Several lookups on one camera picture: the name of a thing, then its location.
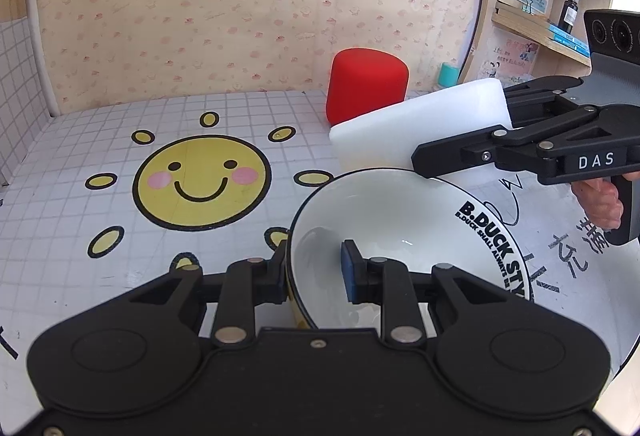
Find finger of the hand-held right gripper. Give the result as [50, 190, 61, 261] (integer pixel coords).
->
[502, 76, 585, 129]
[411, 105, 601, 180]

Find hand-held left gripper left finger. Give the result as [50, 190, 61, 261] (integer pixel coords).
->
[127, 240, 291, 351]

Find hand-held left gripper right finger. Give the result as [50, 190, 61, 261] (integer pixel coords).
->
[340, 239, 531, 349]

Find white sponge block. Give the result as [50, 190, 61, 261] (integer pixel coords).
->
[328, 79, 515, 177]

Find white bowl with black text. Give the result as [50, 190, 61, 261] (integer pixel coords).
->
[284, 167, 535, 331]

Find person's right hand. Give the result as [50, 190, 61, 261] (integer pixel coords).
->
[571, 178, 623, 231]

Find cartoon figure sticker sheet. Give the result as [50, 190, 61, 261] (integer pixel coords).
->
[482, 38, 541, 79]

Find blue books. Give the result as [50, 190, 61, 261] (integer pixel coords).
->
[547, 20, 592, 54]

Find teal small cup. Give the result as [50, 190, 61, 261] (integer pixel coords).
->
[438, 62, 461, 89]

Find dark dropper bottle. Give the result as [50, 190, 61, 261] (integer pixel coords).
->
[556, 0, 582, 34]

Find red cylindrical cup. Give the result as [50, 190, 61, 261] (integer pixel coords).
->
[325, 48, 409, 127]

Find wooden wall shelf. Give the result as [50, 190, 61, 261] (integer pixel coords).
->
[462, 0, 631, 89]

